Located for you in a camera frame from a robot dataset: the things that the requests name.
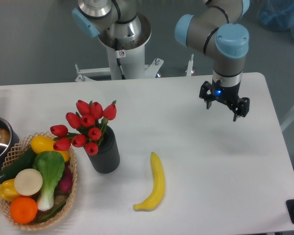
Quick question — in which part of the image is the yellow banana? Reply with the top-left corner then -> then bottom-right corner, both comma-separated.
133,152 -> 166,212

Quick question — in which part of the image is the white round radish slice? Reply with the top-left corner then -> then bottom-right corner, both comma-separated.
14,168 -> 43,196

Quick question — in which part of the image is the red tulip bouquet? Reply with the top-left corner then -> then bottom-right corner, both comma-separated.
50,100 -> 117,156

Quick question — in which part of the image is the dark grey ribbed vase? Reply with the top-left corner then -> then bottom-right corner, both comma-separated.
88,126 -> 120,174

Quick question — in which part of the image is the green cucumber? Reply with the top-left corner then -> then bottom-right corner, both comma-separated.
0,147 -> 37,184

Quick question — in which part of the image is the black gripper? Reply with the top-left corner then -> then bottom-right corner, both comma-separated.
199,80 -> 250,122

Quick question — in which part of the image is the orange fruit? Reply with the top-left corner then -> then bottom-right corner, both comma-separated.
9,196 -> 38,224

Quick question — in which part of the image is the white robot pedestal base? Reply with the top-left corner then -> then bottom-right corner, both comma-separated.
72,9 -> 164,82

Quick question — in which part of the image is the purple red onion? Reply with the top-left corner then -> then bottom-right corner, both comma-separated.
57,165 -> 73,192

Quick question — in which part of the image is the woven wicker basket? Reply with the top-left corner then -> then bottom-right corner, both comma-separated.
0,132 -> 77,231

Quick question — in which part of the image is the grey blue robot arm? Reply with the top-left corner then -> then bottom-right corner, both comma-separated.
72,0 -> 250,118

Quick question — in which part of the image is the yellow bell pepper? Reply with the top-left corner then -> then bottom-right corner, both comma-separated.
0,179 -> 21,202

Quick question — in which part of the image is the blue plastic bag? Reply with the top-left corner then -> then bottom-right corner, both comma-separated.
257,0 -> 294,39

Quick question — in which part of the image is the green bok choy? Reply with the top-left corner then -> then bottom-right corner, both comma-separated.
33,151 -> 65,211

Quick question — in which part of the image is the green chili pepper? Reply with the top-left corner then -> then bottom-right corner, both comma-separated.
35,200 -> 66,223

